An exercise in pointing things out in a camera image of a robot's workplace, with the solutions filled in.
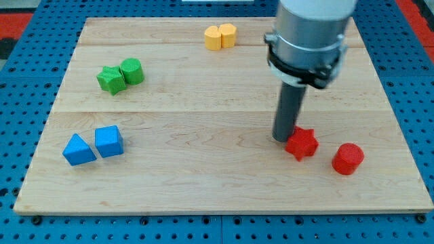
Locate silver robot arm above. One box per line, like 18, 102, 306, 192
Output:
264, 0, 357, 89

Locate blue cube block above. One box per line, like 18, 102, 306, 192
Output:
94, 125, 124, 158

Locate light wooden board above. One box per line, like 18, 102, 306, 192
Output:
14, 18, 433, 216

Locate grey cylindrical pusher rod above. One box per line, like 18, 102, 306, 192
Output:
273, 83, 306, 142

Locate red star block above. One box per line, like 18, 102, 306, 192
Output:
285, 126, 319, 161

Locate yellow block right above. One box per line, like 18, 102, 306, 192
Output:
218, 23, 237, 48

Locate green cylinder block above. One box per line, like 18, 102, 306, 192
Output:
120, 58, 144, 85

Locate green star block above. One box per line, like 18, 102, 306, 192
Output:
96, 66, 127, 96

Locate red cylinder block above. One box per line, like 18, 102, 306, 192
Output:
332, 143, 364, 175

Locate blue triangular block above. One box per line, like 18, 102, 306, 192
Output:
62, 134, 96, 166

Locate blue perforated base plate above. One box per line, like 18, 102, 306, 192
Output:
1, 0, 433, 243

